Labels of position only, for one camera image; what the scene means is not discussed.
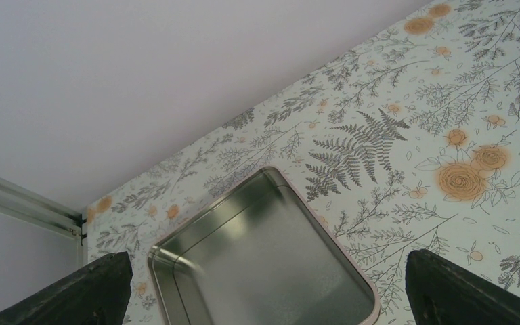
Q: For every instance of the floral paper table cover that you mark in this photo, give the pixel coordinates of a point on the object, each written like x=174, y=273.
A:
x=410, y=140

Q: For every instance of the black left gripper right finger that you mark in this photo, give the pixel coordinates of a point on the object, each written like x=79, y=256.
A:
x=441, y=292

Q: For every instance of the empty silver metal tray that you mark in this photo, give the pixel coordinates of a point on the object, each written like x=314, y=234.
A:
x=259, y=255

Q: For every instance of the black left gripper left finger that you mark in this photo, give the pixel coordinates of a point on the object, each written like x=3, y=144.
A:
x=98, y=293

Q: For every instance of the aluminium frame post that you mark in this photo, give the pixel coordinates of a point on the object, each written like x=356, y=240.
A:
x=37, y=210

